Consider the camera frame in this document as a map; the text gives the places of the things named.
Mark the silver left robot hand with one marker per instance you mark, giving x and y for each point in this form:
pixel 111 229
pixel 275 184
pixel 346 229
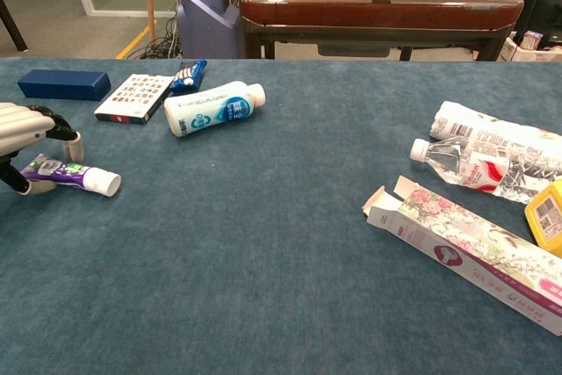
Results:
pixel 22 124

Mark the purple toothpaste tube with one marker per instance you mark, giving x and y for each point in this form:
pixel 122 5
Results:
pixel 72 175

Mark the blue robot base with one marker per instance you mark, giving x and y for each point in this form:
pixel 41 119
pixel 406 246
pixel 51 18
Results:
pixel 206 19

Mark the dark blue rectangular box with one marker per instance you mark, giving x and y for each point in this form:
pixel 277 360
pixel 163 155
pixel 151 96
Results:
pixel 61 84

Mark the white box with red pictures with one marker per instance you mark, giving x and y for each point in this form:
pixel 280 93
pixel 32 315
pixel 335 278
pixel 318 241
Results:
pixel 136 96

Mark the white milk bottle blue label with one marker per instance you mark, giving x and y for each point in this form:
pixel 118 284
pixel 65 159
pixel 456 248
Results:
pixel 206 109

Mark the clear water bottle red label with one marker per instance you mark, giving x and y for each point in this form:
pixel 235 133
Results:
pixel 478 168

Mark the floral long carton box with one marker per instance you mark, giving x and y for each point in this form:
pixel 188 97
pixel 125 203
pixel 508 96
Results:
pixel 474 247

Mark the dark table leg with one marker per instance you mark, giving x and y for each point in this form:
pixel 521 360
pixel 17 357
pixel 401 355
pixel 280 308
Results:
pixel 13 26

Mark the blue cookie packet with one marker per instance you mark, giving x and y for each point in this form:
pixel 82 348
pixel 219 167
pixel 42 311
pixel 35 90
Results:
pixel 189 74

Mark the blue felt tablecloth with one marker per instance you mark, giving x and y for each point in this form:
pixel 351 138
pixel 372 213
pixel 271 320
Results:
pixel 281 239

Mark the brown mahjong table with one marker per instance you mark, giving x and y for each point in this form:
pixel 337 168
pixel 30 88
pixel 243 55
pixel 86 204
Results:
pixel 373 12

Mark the white wrapped roll package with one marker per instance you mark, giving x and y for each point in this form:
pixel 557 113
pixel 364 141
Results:
pixel 454 119

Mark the white plastic basket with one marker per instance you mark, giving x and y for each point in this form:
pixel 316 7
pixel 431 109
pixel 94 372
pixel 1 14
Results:
pixel 527 54

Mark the small printed carton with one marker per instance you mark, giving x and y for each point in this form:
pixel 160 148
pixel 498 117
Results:
pixel 530 40

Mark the black bag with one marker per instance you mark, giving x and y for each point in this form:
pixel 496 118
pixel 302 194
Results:
pixel 542 10

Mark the yellow lidded wipes pack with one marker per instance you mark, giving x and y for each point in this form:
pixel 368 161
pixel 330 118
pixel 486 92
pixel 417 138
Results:
pixel 546 217

